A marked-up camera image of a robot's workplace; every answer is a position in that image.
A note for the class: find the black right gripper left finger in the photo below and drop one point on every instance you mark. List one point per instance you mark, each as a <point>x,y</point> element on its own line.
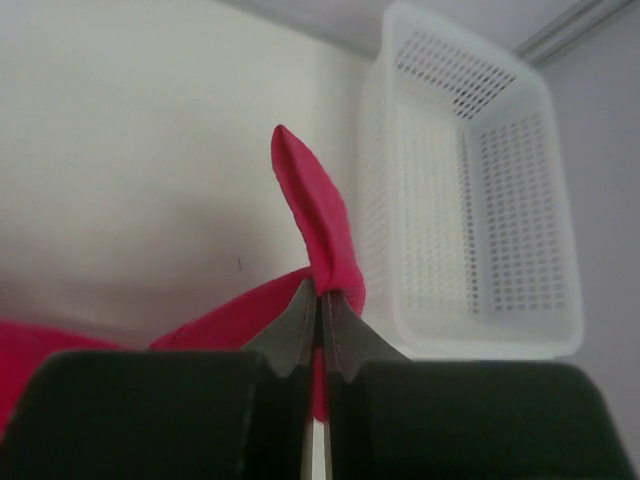
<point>190,414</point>

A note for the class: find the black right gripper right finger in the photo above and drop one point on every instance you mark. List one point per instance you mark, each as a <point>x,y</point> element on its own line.
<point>390,417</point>

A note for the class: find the crimson pink t-shirt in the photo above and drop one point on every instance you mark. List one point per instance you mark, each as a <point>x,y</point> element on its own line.
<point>321,216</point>

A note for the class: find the white perforated plastic basket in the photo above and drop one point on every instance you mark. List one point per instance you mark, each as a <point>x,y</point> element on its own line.
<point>462,224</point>

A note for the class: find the right aluminium frame post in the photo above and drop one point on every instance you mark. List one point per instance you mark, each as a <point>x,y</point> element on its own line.
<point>570,29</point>

